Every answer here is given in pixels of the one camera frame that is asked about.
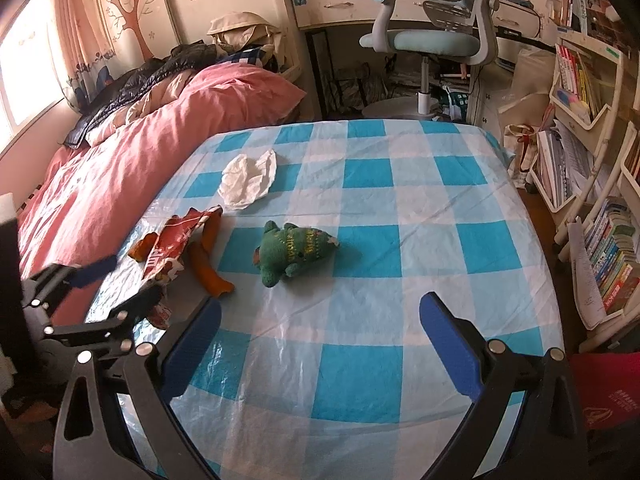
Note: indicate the blue plaid pillow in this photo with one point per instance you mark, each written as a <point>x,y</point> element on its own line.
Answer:
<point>250,55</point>

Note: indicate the red bag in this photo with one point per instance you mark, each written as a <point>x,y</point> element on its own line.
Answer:
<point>605,390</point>

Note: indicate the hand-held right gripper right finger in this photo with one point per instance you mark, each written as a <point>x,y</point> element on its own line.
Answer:
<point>445,335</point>

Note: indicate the window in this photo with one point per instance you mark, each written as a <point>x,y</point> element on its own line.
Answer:
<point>25,60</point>

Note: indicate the white tissue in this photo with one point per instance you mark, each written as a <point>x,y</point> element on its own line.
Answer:
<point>247,180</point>

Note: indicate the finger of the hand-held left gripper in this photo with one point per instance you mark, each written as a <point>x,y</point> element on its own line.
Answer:
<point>97,266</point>
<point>125,317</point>

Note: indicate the pink quilt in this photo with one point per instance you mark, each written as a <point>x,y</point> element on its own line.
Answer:
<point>125,175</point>

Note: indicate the black mesh bag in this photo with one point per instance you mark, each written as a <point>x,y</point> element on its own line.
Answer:
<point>350,87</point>

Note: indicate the white desk with drawers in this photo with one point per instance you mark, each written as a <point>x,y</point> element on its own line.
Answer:
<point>325,5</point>

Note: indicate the cream blanket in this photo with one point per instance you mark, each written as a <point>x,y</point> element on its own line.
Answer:
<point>150,102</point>

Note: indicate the dark puffer jacket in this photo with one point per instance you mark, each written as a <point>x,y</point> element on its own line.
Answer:
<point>150,72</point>

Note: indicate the red snack wrapper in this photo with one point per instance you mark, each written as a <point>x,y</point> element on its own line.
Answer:
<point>172,240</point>

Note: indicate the long orange peel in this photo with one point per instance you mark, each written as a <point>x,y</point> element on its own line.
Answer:
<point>210,272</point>

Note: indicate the pink curtain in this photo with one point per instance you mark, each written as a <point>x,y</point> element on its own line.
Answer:
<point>75,35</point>

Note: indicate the blue checked tablecloth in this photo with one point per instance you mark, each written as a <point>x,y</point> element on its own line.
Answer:
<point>375,285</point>

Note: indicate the green plush toy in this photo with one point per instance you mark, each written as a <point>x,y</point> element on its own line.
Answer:
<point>292,250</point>

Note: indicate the grey blue desk chair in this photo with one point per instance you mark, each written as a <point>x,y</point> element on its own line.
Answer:
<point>425,42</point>

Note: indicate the white book rack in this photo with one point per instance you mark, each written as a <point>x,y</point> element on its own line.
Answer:
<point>607,110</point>

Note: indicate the row of books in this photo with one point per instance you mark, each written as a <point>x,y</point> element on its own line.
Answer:
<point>612,255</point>

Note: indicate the white tote bag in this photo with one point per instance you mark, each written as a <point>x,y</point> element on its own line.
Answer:
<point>520,145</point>

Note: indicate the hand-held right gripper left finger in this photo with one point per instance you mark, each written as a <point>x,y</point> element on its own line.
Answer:
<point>192,345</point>

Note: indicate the beige tote bag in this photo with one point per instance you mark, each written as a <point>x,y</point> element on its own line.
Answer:
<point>530,80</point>

